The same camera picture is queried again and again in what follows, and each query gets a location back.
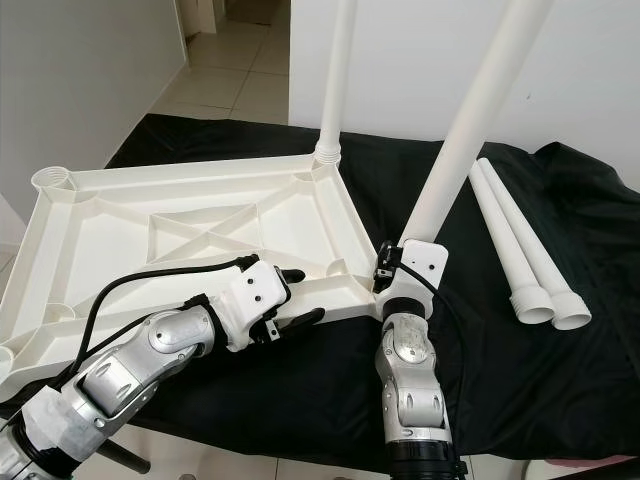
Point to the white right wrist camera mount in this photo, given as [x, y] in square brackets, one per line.
[425, 258]

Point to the white plastic children table top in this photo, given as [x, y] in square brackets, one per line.
[100, 250]

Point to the black metal folding table leg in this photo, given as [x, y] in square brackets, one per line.
[130, 462]

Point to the white plastic table leg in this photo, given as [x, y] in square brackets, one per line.
[338, 80]
[475, 120]
[507, 240]
[531, 240]

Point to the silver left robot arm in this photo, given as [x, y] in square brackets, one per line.
[120, 375]

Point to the black cloth table cover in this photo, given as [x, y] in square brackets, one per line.
[310, 400]

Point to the pink round stool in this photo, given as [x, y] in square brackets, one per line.
[600, 463]

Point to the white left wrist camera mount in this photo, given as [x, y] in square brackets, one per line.
[255, 295]

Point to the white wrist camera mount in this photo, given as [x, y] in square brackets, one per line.
[425, 258]
[255, 295]

